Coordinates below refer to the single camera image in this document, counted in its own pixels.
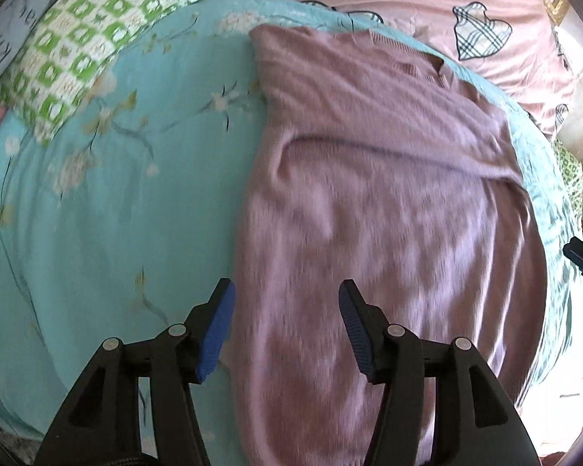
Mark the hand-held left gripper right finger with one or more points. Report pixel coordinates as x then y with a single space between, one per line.
354 330

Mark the grey lettered pillow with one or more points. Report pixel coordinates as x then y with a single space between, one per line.
14 19

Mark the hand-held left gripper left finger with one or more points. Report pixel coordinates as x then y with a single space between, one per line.
217 330

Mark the green patterned cloth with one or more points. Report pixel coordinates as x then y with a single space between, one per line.
571 165

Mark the teal floral bedsheet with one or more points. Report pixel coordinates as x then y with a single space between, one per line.
126 213

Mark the mauve knit sweater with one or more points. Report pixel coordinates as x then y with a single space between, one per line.
369 194

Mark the green checked pillow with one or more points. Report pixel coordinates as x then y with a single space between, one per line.
82 34

